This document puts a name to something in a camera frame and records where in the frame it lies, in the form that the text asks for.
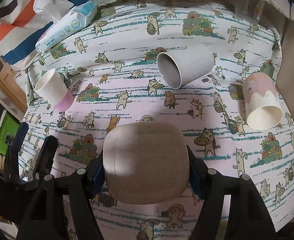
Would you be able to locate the cat print bedsheet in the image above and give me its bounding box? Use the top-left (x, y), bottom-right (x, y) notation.
top-left (19, 12), bottom-right (294, 230)

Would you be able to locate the wet wipes pack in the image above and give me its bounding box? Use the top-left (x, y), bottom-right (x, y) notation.
top-left (33, 0), bottom-right (97, 52)

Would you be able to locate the white paper cup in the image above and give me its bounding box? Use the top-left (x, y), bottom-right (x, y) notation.
top-left (34, 69), bottom-right (68, 106)

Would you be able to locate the pink cup under paper cup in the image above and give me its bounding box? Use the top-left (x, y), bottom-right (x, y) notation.
top-left (54, 91), bottom-right (74, 112)

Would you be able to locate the beige cup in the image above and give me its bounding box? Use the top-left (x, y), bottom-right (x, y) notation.
top-left (103, 121), bottom-right (189, 205)

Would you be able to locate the grey cup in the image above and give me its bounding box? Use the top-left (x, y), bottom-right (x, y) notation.
top-left (157, 44), bottom-right (214, 89)

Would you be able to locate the pink and white mug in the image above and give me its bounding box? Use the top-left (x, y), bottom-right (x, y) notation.
top-left (242, 72), bottom-right (283, 130)

